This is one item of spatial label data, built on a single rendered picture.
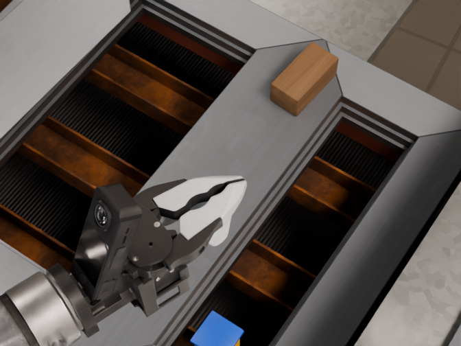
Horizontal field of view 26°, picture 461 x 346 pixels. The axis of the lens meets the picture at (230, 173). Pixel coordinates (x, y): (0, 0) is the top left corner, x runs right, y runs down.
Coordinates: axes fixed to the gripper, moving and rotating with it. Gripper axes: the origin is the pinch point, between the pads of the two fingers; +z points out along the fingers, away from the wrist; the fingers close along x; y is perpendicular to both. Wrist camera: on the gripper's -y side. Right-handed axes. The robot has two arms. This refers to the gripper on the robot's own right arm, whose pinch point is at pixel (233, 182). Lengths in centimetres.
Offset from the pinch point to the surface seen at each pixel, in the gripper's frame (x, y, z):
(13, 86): -74, 49, 0
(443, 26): -94, 134, 132
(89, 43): -74, 49, 16
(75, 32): -78, 49, 16
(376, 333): 5.7, 41.7, 15.8
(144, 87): -75, 68, 25
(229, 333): -13, 56, 4
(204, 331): -16, 55, 1
